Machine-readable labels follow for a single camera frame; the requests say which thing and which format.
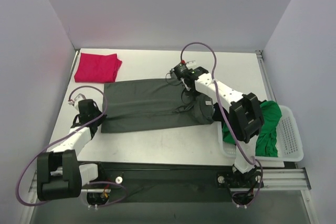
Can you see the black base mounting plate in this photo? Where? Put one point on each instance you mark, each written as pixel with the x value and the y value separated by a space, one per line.
pixel 135 182

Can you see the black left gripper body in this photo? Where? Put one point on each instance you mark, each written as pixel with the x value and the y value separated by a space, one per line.
pixel 95 115

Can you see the green t shirt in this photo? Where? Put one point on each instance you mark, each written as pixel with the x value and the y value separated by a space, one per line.
pixel 267 139

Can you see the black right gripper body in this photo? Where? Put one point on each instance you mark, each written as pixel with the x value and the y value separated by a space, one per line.
pixel 187 94

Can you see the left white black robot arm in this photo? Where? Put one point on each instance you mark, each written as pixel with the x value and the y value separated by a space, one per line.
pixel 59 174

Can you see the folded red t shirt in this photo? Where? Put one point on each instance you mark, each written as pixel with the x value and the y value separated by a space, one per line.
pixel 97 68

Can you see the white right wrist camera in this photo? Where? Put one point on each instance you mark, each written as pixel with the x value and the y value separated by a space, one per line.
pixel 191 64

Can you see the white perforated plastic basket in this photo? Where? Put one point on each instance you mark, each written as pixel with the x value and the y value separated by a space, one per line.
pixel 289 142

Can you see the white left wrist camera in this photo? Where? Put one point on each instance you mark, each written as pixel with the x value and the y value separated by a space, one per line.
pixel 75 101

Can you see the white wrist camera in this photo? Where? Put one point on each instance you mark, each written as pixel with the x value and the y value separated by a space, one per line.
pixel 75 101
pixel 191 64

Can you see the grey t shirt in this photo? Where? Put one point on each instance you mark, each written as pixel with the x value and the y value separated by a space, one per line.
pixel 153 104

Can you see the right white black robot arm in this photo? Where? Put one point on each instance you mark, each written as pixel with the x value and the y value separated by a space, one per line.
pixel 241 112

